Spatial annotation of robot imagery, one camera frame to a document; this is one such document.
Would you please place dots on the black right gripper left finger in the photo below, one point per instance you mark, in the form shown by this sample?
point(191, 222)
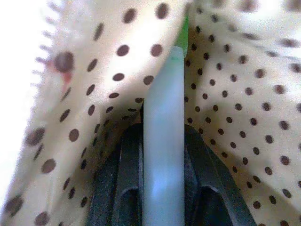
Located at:
point(128, 179)

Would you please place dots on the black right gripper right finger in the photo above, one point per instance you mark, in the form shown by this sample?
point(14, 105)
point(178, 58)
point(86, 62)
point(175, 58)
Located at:
point(207, 179)

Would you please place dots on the white marker with green cap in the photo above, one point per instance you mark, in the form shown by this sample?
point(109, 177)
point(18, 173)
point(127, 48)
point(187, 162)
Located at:
point(163, 141)

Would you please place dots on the cream polka dot cloth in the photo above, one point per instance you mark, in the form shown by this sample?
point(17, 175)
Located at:
point(235, 94)

